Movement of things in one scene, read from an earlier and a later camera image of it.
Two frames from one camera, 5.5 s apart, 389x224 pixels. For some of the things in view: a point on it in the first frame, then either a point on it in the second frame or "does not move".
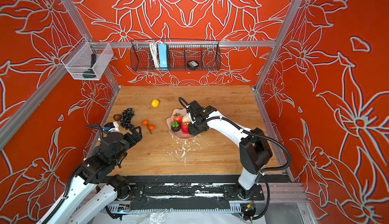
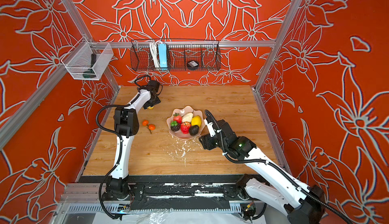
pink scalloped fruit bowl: (179, 134) does not move
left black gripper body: (129, 141) to (153, 102)
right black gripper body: (195, 128) to (209, 141)
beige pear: (186, 118) does not move
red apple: (178, 118) does not move
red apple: (185, 128) does not move
